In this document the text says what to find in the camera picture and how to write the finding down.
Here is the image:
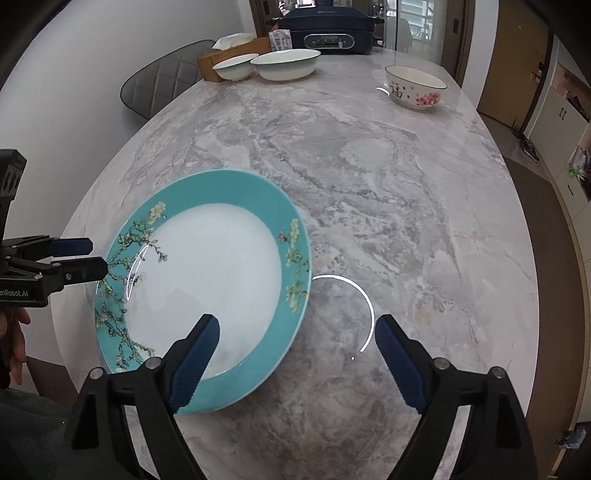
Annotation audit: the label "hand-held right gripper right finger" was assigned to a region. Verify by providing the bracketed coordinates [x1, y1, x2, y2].
[374, 314, 539, 480]

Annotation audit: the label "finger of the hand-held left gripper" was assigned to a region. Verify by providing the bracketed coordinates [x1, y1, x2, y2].
[1, 234, 94, 260]
[13, 256, 110, 295]

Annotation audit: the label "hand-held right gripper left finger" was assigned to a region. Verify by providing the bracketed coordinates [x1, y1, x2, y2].
[62, 313, 221, 480]

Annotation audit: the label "deep teal floral plate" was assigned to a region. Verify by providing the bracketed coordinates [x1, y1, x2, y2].
[94, 169, 315, 415]

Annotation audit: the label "small white bowl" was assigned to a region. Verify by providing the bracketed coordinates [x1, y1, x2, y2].
[211, 52, 260, 83]

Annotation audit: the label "pink floral bowl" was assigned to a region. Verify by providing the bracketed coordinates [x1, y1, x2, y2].
[385, 64, 449, 112]

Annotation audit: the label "large white bowl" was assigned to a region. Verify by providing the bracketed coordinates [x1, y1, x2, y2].
[249, 48, 322, 83]

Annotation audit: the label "person's left hand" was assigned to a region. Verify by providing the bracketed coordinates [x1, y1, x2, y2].
[0, 306, 31, 389]

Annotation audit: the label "dark grey clothing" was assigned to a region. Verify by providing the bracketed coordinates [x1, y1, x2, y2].
[0, 387, 95, 480]

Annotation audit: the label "grey quilted chair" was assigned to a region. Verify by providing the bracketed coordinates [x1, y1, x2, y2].
[119, 40, 218, 122]

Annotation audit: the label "blue packet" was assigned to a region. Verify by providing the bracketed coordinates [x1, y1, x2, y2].
[556, 428, 588, 452]

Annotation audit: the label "wooden tissue box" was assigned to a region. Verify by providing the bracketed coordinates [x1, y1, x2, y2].
[197, 37, 273, 84]

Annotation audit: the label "black sneakers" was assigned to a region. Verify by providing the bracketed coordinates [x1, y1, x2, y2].
[519, 137, 541, 163]

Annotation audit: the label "white tissue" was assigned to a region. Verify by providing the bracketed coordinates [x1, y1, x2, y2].
[212, 32, 257, 51]

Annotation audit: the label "small milk carton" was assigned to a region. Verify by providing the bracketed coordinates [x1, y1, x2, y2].
[269, 28, 293, 53]

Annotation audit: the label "brown sliding glass door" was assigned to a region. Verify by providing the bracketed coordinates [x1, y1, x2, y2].
[369, 0, 476, 84]
[249, 0, 280, 35]

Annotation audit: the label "brown entry door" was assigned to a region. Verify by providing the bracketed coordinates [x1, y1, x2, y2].
[477, 0, 551, 131]

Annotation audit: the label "navy electric hot pot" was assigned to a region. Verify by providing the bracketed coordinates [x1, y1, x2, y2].
[272, 4, 387, 56]

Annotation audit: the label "white wall cabinet unit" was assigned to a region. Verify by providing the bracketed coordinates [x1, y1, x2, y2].
[525, 36, 591, 282]

